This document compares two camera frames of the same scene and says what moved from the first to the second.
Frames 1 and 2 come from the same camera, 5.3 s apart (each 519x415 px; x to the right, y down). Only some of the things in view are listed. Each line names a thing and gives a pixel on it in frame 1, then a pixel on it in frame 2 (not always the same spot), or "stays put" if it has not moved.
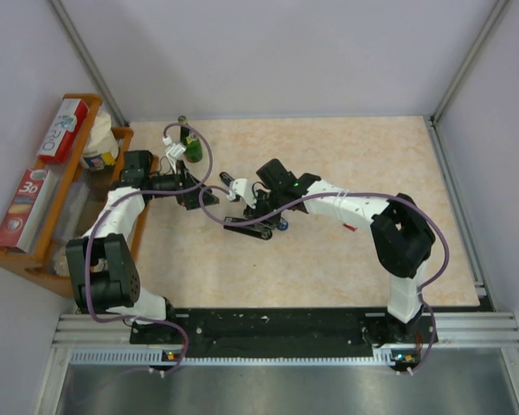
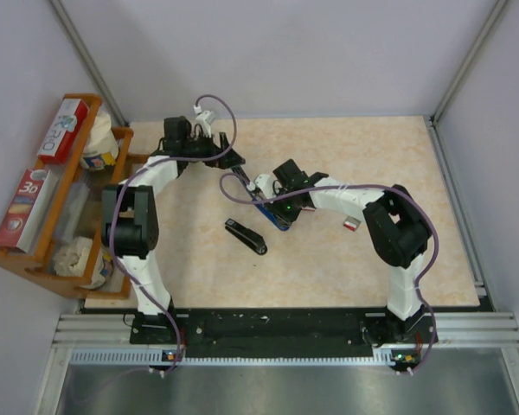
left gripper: [183, 176] → [227, 159]
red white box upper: [63, 130] stays put
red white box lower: [20, 220] stays put
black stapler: [254, 229] → [246, 236]
